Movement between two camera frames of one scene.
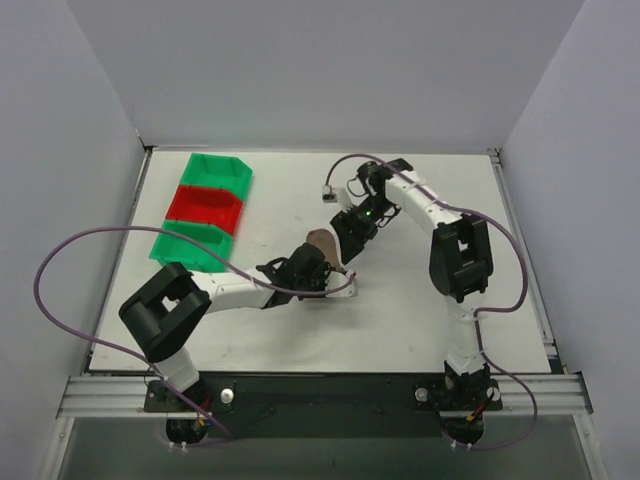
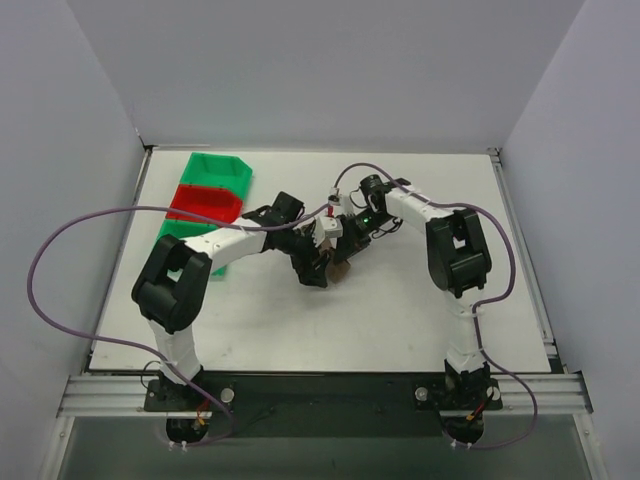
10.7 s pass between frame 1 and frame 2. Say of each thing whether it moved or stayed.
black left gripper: moved
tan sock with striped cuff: stayed
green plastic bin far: stayed
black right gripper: stayed
